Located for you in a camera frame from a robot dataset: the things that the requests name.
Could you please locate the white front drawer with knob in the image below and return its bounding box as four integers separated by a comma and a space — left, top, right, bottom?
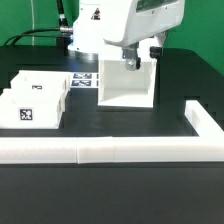
0, 89, 65, 129

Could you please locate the white drawer cabinet box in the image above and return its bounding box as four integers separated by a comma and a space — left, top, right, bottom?
97, 37, 158, 109

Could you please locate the white rear drawer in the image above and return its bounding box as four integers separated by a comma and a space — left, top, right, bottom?
10, 70, 71, 95

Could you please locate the white L-shaped fence wall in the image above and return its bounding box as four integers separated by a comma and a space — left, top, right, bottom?
0, 100, 224, 164

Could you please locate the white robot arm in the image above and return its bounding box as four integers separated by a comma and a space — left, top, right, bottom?
68, 0, 185, 71

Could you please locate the black cable connector box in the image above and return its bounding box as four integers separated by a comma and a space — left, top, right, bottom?
56, 36, 71, 49

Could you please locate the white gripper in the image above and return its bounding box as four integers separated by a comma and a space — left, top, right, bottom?
102, 0, 185, 71

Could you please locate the white marker tag plate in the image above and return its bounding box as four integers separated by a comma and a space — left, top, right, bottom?
71, 72, 99, 88

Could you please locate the black cable bundle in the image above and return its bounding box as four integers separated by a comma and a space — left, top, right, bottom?
3, 0, 75, 47

